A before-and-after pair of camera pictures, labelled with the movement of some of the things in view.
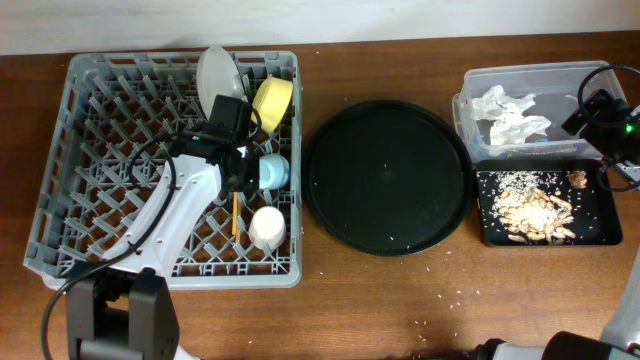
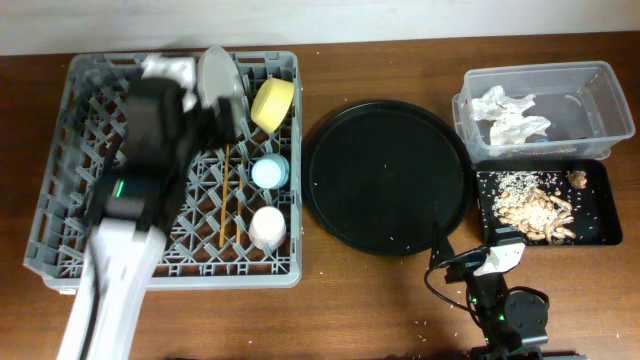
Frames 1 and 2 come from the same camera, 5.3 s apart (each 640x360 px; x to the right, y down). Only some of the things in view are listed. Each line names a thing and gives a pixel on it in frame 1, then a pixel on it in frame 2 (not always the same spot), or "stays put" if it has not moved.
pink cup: [267, 229] stays put
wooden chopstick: [238, 220] stays put
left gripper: [251, 181] -> [213, 136]
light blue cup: [273, 171] stays put
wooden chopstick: [234, 213] -> [224, 196]
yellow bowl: [271, 100] stays put
